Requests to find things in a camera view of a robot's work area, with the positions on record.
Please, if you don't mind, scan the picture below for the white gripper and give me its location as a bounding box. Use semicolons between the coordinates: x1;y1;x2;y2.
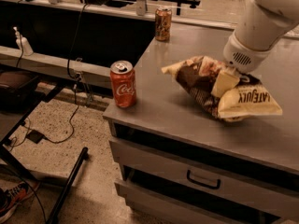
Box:
211;33;270;98

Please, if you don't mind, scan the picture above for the brown chip bag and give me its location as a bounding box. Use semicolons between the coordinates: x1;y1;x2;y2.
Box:
162;56;282;122

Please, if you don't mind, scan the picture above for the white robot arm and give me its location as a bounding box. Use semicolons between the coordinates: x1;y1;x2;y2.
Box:
212;0;299;97

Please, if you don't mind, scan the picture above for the orange patterned can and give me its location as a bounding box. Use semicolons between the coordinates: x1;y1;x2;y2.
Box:
155;7;172;41

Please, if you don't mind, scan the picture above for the red cola can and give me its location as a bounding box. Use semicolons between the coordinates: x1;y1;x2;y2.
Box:
110;61;136;107

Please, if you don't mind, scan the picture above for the grey drawer cabinet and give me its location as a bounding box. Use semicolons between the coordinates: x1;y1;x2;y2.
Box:
104;24;299;224

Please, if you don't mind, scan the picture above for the black power adapter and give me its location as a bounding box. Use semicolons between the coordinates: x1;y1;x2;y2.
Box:
26;130;44;144

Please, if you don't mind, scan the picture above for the dark side table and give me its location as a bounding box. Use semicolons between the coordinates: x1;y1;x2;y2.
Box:
0;71;63;180

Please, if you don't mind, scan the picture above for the white spray bottle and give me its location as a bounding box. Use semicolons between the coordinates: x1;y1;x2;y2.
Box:
13;26;34;56

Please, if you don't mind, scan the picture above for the red sneaker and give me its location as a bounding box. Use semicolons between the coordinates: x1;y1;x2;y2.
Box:
0;181;40;224

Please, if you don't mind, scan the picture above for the black drawer handle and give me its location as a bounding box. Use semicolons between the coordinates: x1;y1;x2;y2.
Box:
186;170;221;189

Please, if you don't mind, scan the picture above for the black power cable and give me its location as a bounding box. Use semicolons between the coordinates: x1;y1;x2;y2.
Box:
43;3;90;145

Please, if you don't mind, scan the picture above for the black metal frame leg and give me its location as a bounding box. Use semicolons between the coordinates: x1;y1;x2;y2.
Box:
46;147;88;224

